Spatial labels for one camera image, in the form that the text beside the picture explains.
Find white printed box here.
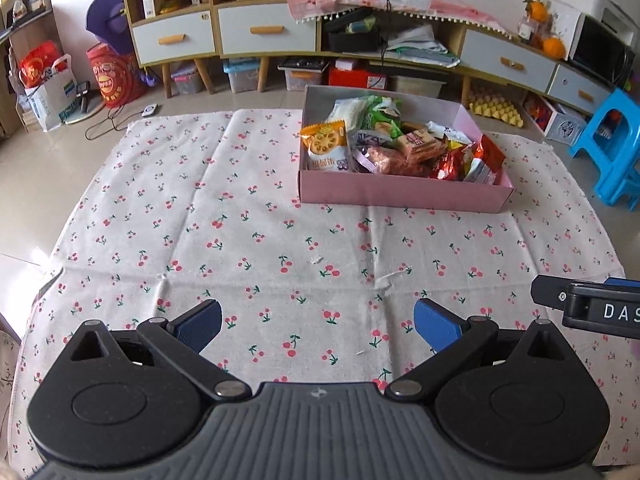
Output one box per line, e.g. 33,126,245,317
522,91,587,146

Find clear plastic storage box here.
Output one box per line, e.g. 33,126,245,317
390,75,446,99

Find yellow egg tray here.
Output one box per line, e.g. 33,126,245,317
469,88,524,128

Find pink cardboard box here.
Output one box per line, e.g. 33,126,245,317
297,86,513,214

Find red snack packet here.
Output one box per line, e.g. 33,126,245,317
430,146,473,181
464,134,506,185

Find orange lotus root packet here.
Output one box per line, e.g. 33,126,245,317
300,120,350,172

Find red box under cabinet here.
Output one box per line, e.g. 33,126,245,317
328,66,387,90

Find blue plastic stool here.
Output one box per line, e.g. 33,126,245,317
568,89,639,210

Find white microwave oven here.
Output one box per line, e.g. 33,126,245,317
548,0,639,88

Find long wooden TV cabinet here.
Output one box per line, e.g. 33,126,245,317
124,0,612,115

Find red round lantern bag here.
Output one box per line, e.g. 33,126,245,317
86,42,146,108

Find white paper shopping bag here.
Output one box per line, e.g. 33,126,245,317
26,54,79,132

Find green snack packet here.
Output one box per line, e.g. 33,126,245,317
362,96,402,139

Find orange fruit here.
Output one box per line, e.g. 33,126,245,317
541,36,566,60

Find pink wafer snack packet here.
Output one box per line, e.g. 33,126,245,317
364,146,430,178

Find clear white cracker packet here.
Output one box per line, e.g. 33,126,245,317
326,96,368,132

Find pink cherry cabinet cloth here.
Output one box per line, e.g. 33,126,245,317
286,0,510,36

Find black storage bin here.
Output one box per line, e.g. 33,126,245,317
322,8,383,53

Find cherry print cloth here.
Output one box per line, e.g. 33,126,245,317
8,110,624,477

